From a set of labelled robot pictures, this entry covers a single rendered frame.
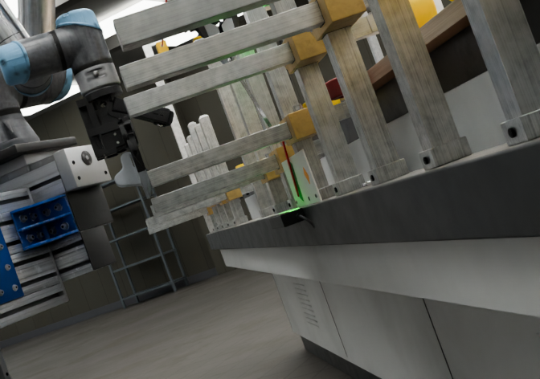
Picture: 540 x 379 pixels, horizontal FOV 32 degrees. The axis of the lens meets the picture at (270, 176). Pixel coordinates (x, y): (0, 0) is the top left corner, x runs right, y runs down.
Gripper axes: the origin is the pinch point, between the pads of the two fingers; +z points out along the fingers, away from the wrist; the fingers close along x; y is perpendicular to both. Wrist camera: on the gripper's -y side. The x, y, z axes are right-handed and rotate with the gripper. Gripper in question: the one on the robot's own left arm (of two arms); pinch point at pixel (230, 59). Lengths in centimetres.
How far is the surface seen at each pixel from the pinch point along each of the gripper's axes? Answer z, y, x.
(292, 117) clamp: 14.8, -7.9, -3.6
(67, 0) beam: -226, 699, -241
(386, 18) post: 13, -72, 19
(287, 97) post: 10.2, -1.7, -7.8
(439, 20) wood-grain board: 12, -52, -6
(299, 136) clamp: 18.3, -7.9, -3.6
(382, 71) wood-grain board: 12.8, -20.0, -17.3
